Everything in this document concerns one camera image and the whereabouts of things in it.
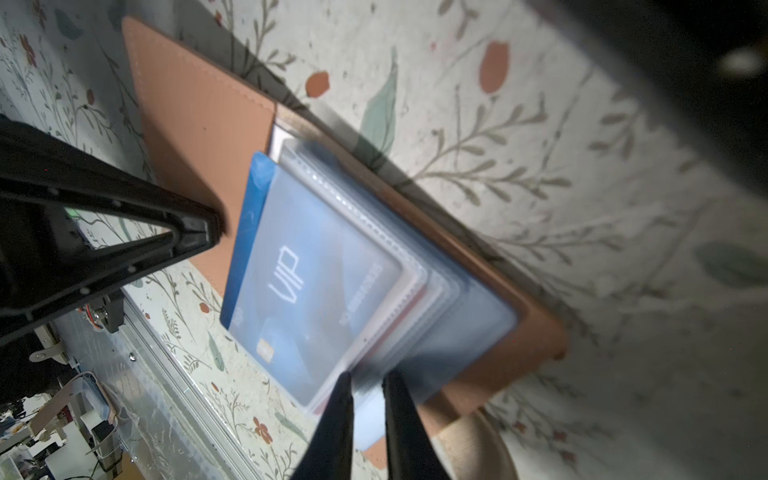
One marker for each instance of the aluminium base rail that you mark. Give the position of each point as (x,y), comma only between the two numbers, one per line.
(164,420)

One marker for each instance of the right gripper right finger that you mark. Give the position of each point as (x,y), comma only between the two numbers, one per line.
(410,454)

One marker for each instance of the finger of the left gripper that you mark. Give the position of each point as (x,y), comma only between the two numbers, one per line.
(47,268)

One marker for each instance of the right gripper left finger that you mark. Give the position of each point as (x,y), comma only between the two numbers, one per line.
(330,451)

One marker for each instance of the blue VIP card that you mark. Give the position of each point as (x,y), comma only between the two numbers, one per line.
(304,283)

